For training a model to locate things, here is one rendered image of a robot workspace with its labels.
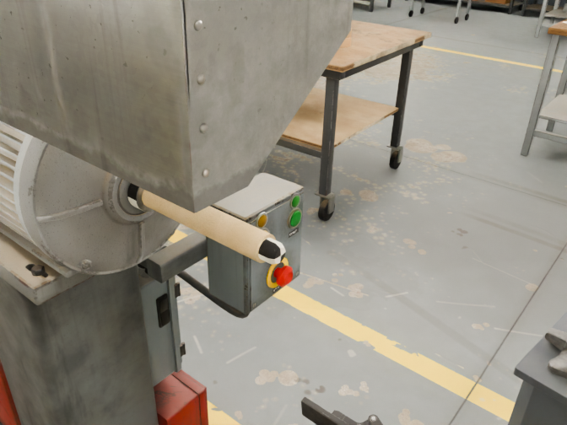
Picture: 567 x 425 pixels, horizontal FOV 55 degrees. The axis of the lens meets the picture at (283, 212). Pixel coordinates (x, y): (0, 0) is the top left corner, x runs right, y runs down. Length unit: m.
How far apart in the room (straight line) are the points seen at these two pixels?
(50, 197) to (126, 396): 0.58
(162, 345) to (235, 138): 0.86
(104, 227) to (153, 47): 0.39
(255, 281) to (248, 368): 1.24
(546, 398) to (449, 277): 1.50
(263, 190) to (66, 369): 0.44
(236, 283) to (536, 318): 1.90
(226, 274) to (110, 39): 0.65
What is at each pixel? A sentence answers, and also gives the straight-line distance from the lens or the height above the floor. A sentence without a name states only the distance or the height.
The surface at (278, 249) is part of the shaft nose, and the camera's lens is 0.55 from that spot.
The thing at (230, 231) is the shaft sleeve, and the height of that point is 1.26.
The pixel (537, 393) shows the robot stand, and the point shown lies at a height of 0.66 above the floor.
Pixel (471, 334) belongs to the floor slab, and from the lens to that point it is 2.47.
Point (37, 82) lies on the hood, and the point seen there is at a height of 1.44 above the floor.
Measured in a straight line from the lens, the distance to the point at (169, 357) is 1.22.
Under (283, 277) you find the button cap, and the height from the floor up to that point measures 0.98.
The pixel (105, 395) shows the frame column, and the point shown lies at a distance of 1.09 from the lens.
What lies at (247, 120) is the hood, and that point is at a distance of 0.36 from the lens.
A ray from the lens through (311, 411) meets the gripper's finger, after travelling 0.68.
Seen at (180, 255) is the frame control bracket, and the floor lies 1.04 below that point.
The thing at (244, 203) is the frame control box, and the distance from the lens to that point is 0.91.
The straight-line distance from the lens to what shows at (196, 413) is 1.30.
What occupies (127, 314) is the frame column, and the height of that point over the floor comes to 0.92.
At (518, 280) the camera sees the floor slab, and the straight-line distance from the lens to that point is 2.88.
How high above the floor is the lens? 1.56
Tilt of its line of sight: 30 degrees down
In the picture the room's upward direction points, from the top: 2 degrees clockwise
